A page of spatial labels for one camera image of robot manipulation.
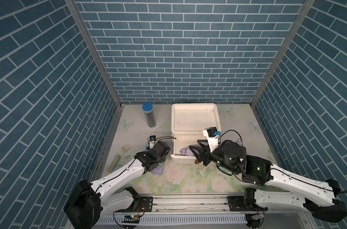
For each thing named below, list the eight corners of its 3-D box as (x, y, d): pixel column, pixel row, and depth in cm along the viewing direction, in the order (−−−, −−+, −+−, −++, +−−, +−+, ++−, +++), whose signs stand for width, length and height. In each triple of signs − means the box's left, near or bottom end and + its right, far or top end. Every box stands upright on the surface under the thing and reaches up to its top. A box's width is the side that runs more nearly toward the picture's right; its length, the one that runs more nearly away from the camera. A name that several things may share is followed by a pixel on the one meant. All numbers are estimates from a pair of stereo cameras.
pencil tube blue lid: (146, 127, 106) (141, 110, 92) (147, 120, 111) (143, 102, 96) (155, 127, 106) (151, 110, 92) (156, 120, 111) (153, 102, 96)
